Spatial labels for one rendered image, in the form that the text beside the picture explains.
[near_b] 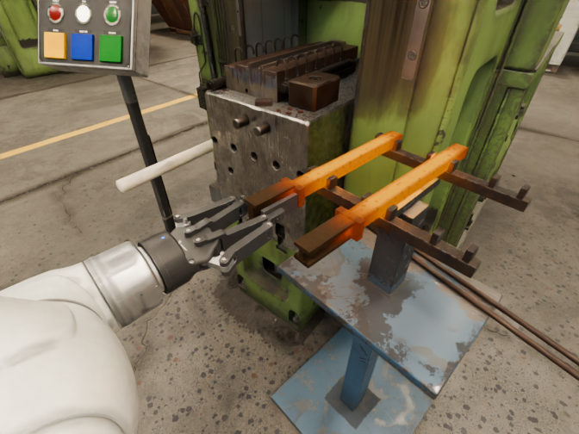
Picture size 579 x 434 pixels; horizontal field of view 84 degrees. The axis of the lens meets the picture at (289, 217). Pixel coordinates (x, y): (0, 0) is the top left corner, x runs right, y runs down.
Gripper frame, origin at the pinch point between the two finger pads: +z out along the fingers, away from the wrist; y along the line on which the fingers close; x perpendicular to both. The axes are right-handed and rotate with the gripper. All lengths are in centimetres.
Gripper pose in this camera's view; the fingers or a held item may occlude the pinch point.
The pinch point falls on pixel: (273, 204)
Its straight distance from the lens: 51.1
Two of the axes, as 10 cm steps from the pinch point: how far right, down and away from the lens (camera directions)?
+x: 0.0, -7.8, -6.2
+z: 7.3, -4.2, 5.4
